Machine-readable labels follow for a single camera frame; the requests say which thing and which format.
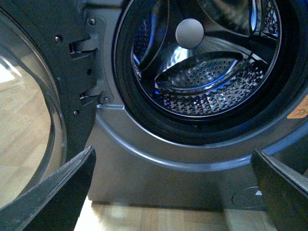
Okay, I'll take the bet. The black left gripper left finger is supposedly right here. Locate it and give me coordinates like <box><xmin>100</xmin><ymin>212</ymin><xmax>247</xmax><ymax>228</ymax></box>
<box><xmin>0</xmin><ymin>146</ymin><xmax>96</xmax><ymax>231</ymax></box>

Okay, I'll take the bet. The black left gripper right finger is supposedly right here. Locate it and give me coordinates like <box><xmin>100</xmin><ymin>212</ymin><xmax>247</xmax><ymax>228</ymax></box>
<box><xmin>251</xmin><ymin>149</ymin><xmax>308</xmax><ymax>231</ymax></box>

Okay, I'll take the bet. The washing machine glass door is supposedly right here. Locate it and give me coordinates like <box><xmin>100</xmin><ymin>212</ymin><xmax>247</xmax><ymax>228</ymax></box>
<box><xmin>0</xmin><ymin>0</ymin><xmax>97</xmax><ymax>207</ymax></box>

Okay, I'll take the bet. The grey front-load washing machine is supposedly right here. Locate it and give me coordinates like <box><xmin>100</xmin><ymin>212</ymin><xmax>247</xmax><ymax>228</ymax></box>
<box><xmin>83</xmin><ymin>0</ymin><xmax>308</xmax><ymax>210</ymax></box>

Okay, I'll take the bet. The orange warning sticker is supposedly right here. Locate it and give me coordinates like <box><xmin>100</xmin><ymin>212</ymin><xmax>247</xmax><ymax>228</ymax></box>
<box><xmin>287</xmin><ymin>95</ymin><xmax>308</xmax><ymax>119</ymax></box>

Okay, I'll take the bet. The steel perforated washer drum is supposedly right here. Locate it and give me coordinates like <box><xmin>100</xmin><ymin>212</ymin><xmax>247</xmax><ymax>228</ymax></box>
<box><xmin>131</xmin><ymin>0</ymin><xmax>282</xmax><ymax>118</ymax></box>

